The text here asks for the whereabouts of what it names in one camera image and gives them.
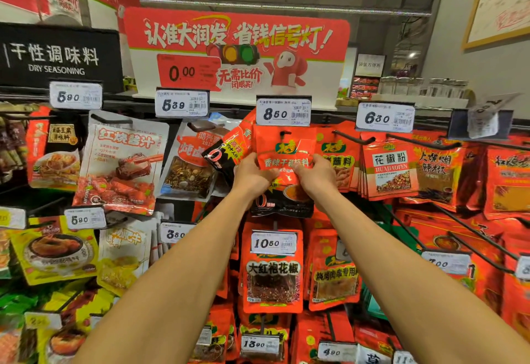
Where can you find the white red-print sauce packet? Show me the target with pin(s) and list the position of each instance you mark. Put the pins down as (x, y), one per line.
(116, 169)

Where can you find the assorted green brown packets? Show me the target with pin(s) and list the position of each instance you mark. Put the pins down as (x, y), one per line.
(12, 148)

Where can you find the clear packet with red label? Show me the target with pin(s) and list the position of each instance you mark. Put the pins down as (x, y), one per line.
(190, 173)

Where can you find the red chili dip packet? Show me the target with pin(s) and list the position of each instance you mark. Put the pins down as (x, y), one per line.
(283, 161)

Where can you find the person's right forearm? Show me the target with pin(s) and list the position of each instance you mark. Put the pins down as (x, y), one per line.
(414, 285)

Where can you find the person's right hand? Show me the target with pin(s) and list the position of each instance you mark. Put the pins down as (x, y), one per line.
(320, 181)

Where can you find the small white sign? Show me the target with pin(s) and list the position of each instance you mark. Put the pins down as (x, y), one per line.
(369, 65)

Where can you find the yellow green packet bowl picture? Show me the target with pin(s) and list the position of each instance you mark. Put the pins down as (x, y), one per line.
(54, 252)

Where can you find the hanging display of seasoning packets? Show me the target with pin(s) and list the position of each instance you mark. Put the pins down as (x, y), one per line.
(283, 112)

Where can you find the person's left forearm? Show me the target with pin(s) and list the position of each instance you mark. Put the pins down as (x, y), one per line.
(166, 293)

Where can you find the person's left hand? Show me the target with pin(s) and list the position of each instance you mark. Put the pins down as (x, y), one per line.
(253, 181)

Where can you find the red white promotion sign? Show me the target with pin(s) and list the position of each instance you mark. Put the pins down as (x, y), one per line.
(240, 36)

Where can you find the red packet with dish picture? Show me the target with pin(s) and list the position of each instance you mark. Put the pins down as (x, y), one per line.
(54, 165)

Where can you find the distant shelf goods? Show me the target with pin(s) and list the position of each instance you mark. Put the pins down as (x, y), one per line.
(414, 88)

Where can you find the black category sign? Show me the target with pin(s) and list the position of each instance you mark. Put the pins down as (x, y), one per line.
(58, 57)

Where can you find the metal ceiling rail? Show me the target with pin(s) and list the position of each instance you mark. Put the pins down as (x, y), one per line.
(281, 6)

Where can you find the pale white packet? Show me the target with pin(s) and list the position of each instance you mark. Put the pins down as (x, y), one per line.
(124, 256)

